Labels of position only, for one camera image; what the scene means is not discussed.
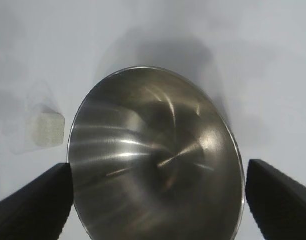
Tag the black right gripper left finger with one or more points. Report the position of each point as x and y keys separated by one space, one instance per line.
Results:
x=30 y=207

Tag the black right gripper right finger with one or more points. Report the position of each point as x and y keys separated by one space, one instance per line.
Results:
x=280 y=205

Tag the clear plastic measuring cup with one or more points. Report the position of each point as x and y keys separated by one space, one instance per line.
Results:
x=43 y=120

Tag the stainless steel mixing bowl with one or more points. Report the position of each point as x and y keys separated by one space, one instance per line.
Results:
x=155 y=155

